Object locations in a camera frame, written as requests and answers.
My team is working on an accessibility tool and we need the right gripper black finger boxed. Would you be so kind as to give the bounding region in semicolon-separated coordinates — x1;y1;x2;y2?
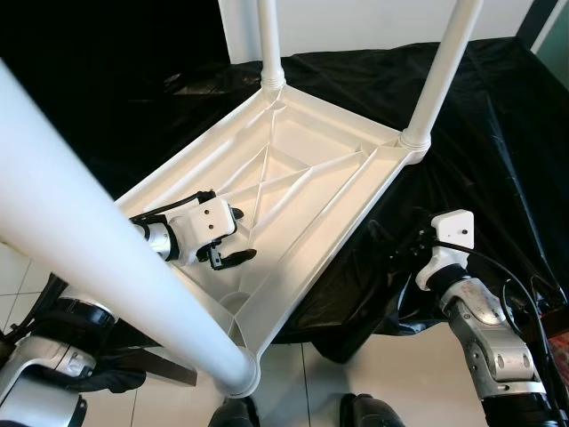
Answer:
370;220;397;266

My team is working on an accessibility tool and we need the white plastic table top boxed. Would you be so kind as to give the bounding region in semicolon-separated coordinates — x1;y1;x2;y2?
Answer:
116;85;432;397

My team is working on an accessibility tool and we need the white plastic table leg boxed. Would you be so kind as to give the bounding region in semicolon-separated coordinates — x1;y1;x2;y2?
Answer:
398;0;485;150
258;0;287;92
0;58;261;399

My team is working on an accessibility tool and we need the black plastic sheet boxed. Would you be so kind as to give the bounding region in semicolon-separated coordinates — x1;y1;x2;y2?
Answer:
89;37;569;366

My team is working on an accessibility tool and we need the brown wooden bar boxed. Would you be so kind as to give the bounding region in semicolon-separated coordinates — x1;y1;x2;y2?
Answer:
133;349;198;386

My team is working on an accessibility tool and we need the robot left leg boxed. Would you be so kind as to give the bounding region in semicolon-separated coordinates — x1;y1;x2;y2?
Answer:
209;396;260;427

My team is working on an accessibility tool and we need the robot leg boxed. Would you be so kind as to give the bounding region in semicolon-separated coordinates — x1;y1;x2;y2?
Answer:
340;393;405;427
209;396;260;427

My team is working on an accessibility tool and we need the robot right leg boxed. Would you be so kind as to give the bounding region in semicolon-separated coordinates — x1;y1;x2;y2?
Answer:
340;393;405;427

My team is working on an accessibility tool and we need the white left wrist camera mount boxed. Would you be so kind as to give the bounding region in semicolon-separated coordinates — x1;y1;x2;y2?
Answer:
173;197;236;261

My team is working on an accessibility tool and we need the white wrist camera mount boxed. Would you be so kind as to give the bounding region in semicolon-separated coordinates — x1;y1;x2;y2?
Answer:
416;210;475;290
173;197;236;261

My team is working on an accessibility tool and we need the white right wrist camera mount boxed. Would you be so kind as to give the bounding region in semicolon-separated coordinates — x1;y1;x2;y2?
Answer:
416;210;475;290

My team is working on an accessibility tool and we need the dark grey door frame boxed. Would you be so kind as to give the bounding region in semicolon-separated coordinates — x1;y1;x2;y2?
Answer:
516;0;557;50

